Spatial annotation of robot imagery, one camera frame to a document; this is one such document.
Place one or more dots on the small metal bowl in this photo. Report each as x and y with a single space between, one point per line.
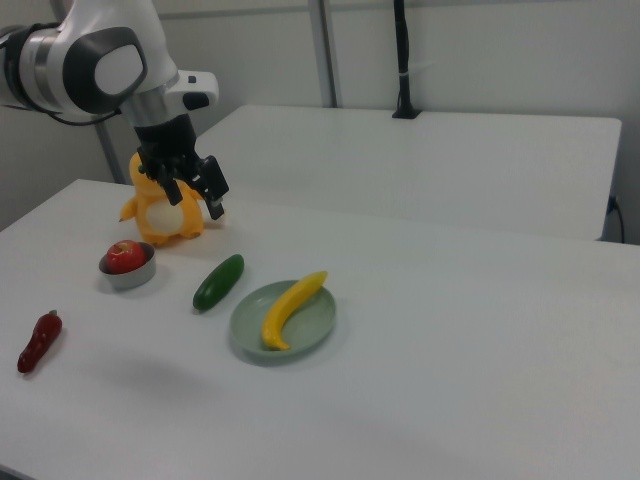
132 280

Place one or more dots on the yellow toy banana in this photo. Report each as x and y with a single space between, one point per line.
290 305

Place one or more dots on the pale green plate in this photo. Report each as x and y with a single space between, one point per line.
310 325

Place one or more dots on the green toy cucumber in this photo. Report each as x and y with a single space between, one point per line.
217 284

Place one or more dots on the white side table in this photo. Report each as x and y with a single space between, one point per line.
425 170

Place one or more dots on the black pole with clamp base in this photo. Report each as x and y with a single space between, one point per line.
402 50

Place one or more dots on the red toy apple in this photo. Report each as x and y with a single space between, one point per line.
125 256

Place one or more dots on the orange plush dinosaur toy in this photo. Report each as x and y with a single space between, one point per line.
160 217

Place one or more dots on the red toy chili pepper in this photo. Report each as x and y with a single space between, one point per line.
40 340

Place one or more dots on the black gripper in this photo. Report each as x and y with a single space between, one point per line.
167 145

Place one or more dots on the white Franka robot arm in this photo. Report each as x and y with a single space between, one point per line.
115 75

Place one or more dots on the grey wall partition post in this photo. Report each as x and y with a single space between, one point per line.
325 50

